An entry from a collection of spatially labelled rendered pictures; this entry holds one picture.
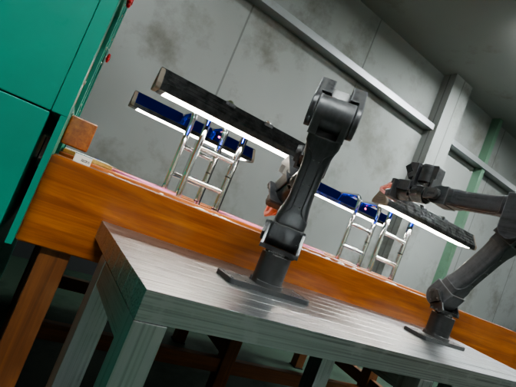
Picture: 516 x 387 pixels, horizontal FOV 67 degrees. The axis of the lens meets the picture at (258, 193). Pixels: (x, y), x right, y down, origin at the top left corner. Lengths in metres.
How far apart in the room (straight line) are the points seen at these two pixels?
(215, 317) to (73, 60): 0.56
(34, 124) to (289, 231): 0.52
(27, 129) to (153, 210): 0.29
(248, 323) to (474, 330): 1.22
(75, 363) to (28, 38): 0.59
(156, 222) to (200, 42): 2.34
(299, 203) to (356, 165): 3.16
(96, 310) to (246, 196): 2.57
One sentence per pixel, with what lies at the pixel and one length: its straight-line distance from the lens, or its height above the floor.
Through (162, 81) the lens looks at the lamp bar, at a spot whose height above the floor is 1.06.
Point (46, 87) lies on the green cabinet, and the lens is 0.85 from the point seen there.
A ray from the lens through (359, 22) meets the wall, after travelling 3.99.
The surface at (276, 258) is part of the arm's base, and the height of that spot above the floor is 0.74.
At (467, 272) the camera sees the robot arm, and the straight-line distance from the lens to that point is 1.21.
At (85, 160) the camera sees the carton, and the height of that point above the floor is 0.77.
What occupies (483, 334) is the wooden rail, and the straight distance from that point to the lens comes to 1.74.
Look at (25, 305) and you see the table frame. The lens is 0.96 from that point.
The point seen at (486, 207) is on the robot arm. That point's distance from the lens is 1.25.
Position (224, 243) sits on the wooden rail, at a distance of 0.97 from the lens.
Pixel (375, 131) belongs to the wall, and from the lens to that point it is 4.04.
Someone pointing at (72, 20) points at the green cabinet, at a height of 1.01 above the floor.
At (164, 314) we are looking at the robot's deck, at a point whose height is 0.64.
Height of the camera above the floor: 0.80
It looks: 3 degrees up
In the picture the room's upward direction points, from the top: 22 degrees clockwise
